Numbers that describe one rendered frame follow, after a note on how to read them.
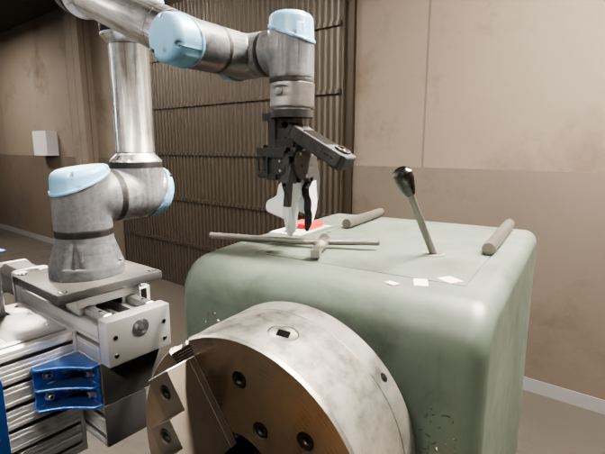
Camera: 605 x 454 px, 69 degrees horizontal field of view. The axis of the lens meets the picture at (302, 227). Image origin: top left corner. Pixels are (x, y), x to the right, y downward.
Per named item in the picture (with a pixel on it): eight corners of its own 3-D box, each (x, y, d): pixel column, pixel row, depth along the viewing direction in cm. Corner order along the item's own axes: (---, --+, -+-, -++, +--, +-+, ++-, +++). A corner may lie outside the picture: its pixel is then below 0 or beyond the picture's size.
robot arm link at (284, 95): (322, 85, 75) (296, 78, 69) (321, 113, 76) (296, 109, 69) (286, 87, 79) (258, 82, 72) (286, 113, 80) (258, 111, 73)
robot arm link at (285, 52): (284, 23, 78) (324, 15, 73) (284, 87, 80) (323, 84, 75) (254, 13, 72) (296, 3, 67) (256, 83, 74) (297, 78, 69)
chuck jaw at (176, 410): (230, 436, 53) (187, 346, 54) (257, 426, 50) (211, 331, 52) (156, 497, 43) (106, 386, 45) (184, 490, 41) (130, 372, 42)
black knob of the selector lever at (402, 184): (397, 195, 70) (398, 165, 69) (417, 196, 68) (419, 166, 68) (388, 197, 67) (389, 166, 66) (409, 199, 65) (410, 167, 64)
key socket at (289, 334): (260, 359, 47) (264, 336, 46) (269, 344, 50) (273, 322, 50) (290, 367, 47) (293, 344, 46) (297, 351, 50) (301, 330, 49)
